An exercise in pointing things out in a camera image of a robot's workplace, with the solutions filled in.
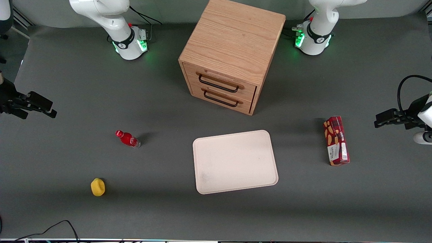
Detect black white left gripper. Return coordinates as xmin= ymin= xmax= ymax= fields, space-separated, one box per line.
xmin=374 ymin=93 xmax=432 ymax=131

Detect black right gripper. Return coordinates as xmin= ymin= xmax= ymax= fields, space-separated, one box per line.
xmin=0 ymin=78 xmax=57 ymax=120

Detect red cookie box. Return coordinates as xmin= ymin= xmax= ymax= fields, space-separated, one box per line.
xmin=323 ymin=116 xmax=350 ymax=166

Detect cream rectangular tray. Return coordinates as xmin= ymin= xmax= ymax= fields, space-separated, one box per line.
xmin=192 ymin=130 xmax=279 ymax=195

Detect small red bottle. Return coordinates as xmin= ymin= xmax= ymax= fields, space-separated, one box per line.
xmin=115 ymin=130 xmax=141 ymax=148

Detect yellow sponge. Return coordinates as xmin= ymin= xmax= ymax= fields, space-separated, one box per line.
xmin=90 ymin=178 xmax=106 ymax=197

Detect wooden drawer cabinet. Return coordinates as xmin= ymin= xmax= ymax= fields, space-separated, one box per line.
xmin=178 ymin=0 xmax=286 ymax=116

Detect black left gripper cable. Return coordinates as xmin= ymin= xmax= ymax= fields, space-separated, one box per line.
xmin=397 ymin=75 xmax=432 ymax=116

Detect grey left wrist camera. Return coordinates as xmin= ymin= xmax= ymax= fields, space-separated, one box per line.
xmin=413 ymin=131 xmax=432 ymax=145

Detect black looping cable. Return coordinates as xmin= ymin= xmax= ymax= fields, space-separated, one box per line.
xmin=13 ymin=220 xmax=80 ymax=243

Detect black left arm base cables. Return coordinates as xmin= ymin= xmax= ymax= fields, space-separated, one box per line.
xmin=282 ymin=9 xmax=316 ymax=39

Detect black right arm base cable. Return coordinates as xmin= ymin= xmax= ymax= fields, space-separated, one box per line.
xmin=129 ymin=5 xmax=163 ymax=26

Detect short black drawer handle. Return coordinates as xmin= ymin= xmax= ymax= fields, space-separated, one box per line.
xmin=203 ymin=89 xmax=239 ymax=108

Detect long black drawer handle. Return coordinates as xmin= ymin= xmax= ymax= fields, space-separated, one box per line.
xmin=198 ymin=74 xmax=239 ymax=93

